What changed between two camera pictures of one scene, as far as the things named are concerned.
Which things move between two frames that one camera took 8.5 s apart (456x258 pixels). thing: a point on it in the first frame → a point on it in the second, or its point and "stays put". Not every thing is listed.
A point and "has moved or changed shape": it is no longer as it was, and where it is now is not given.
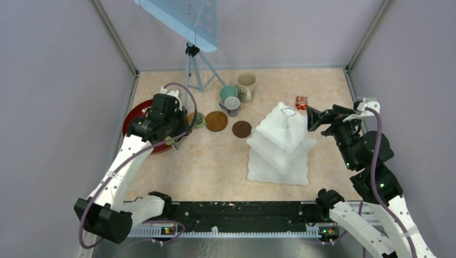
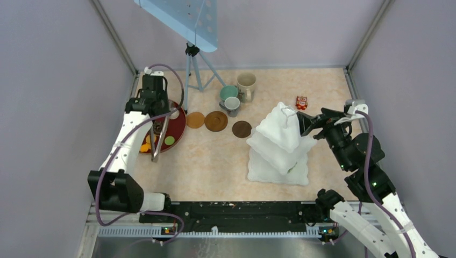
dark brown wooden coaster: [241, 129] stays put
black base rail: [239, 214] stays put
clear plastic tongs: [199, 121] has moved or changed shape
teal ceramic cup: [228, 91] stays put
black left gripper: [180, 112] → [164, 94]
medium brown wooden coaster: [216, 121] stays put
